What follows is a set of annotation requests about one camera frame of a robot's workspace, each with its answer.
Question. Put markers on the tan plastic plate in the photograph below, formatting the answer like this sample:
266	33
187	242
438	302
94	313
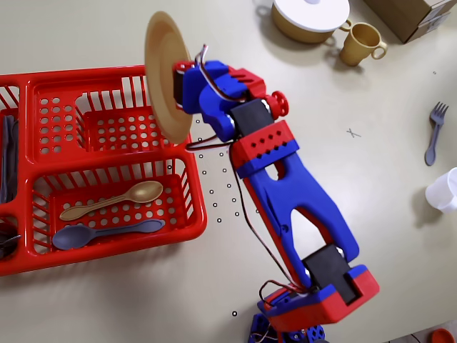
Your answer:
164	71

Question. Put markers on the dark grey plastic cutlery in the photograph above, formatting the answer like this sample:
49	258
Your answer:
5	243

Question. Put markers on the small red round object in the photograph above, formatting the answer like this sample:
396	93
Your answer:
442	336

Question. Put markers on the tan plastic pot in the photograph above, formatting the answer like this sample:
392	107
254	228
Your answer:
296	32

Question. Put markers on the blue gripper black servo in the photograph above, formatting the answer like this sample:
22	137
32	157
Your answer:
186	89

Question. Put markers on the red plastic dish rack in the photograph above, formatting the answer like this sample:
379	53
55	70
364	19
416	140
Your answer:
107	257

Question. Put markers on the grey-blue plastic knife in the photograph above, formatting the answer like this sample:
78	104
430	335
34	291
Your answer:
9	160

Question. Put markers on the grey-blue plastic spoon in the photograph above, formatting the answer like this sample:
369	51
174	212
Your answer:
71	237

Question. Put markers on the tan plastic spoon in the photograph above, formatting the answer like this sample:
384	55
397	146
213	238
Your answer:
143	191

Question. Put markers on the white pot lid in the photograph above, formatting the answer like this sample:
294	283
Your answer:
310	16

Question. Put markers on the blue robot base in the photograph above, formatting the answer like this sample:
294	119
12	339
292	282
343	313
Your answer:
285	332

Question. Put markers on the brown cardboard box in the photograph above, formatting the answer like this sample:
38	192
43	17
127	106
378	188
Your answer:
400	14

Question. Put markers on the grey-blue plastic fork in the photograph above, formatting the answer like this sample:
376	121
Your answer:
437	125

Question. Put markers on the blue and red robot arm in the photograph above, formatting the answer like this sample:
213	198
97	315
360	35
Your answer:
285	193

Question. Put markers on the white plastic cup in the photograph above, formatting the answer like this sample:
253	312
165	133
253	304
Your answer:
444	189

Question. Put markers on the tan plastic cup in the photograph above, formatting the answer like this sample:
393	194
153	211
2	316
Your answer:
358	44

